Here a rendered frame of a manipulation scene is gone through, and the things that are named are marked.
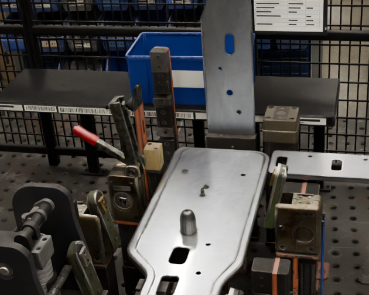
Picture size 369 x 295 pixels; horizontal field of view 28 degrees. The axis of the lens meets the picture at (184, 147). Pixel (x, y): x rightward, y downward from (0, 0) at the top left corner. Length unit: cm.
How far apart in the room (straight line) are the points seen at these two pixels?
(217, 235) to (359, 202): 72
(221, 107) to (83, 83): 46
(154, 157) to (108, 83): 46
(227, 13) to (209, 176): 36
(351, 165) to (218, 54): 39
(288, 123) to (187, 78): 29
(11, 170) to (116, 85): 52
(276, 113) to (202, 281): 54
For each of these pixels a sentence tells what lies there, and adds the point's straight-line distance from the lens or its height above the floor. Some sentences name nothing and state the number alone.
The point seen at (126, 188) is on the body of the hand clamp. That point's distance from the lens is 154.
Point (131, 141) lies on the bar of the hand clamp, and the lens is 152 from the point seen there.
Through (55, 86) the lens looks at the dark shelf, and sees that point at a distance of 203.
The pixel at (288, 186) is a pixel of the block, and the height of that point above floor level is 98.
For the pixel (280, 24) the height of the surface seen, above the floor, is 117.
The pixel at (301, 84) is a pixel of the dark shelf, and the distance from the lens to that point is 193.
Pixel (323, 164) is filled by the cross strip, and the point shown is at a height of 100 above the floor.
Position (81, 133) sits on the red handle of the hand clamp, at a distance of 153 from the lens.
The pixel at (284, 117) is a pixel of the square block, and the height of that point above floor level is 106.
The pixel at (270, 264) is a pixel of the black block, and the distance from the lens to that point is 136.
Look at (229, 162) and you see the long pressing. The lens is 164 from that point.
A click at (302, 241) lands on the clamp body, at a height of 96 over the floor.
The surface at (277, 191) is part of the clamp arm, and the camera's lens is 141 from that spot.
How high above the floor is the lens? 184
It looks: 29 degrees down
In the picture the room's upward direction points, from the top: 5 degrees counter-clockwise
